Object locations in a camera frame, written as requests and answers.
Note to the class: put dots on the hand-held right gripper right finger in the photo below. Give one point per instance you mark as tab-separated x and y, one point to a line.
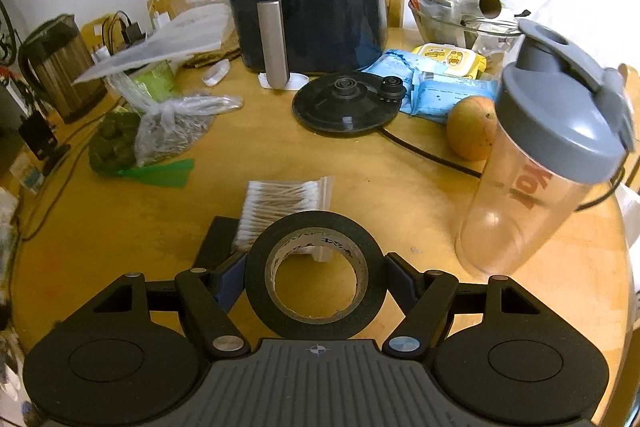
400	279

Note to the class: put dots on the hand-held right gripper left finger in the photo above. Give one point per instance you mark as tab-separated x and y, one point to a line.
231	281

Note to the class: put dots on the black electrical tape roll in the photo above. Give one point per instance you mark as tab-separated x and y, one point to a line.
260	287

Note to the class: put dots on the wooden desktop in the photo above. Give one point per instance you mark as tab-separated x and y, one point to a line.
350	177

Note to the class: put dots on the bag of cotton swabs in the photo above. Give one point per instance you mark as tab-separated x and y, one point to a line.
280	199

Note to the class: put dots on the green plastic piece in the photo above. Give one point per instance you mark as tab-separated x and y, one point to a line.
165	172

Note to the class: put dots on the orange round fruit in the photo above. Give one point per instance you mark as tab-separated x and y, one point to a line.
470	129

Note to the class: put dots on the clear bag of seeds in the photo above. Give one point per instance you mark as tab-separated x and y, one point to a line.
170	127

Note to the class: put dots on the dark green bag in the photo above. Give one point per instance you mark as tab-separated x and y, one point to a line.
112	144

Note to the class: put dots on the black kettle base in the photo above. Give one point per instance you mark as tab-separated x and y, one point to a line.
330	112

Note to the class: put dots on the blue wet wipes pack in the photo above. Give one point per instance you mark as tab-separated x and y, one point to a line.
450	94
390	69

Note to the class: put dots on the clear shaker bottle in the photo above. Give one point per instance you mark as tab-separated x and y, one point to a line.
545	127

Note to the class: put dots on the white plastic stand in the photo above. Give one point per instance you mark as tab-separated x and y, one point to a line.
297	81

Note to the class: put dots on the green container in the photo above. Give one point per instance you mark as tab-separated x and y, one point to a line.
157	82

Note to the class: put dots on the yellow wet wipes pack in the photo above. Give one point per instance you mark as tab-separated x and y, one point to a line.
450	59

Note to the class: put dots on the small black device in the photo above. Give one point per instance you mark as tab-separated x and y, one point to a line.
40	139

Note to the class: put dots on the clear plastic sheet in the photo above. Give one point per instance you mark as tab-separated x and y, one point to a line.
165	39

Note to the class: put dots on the glass bowl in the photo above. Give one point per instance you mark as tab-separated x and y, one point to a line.
440	29

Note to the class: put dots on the black plug adapter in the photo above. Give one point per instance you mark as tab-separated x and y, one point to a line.
132	31

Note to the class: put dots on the dark electric kettle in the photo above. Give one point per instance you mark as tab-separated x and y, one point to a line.
62	67

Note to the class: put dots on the cardboard tube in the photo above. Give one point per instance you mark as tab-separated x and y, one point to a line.
490	5

